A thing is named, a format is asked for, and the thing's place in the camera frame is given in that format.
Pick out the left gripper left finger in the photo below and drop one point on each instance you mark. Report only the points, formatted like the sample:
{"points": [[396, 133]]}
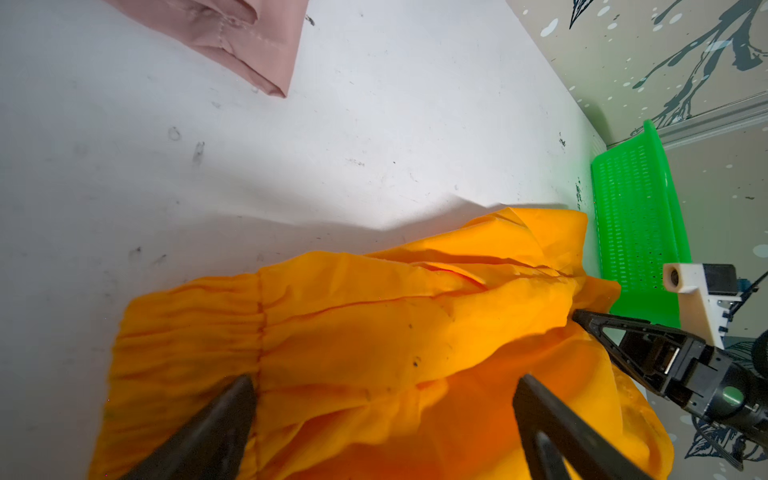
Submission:
{"points": [[211, 444]]}

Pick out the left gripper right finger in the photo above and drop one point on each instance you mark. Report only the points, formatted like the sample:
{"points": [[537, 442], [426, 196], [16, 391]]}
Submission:
{"points": [[555, 440]]}

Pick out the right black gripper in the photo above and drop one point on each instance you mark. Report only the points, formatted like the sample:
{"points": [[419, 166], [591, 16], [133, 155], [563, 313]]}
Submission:
{"points": [[703, 380]]}

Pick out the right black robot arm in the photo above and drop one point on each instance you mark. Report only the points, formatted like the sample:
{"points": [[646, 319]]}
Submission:
{"points": [[755, 432]]}

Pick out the pink shorts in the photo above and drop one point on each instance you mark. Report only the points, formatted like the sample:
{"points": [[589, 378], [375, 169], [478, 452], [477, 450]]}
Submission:
{"points": [[257, 40]]}

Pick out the orange shorts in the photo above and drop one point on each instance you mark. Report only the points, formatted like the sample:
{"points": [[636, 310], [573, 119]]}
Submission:
{"points": [[400, 364]]}

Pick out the green plastic basket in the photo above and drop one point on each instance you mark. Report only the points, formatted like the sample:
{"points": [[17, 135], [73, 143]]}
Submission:
{"points": [[639, 226]]}

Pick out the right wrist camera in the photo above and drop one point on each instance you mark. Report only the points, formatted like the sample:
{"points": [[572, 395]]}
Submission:
{"points": [[706, 293]]}

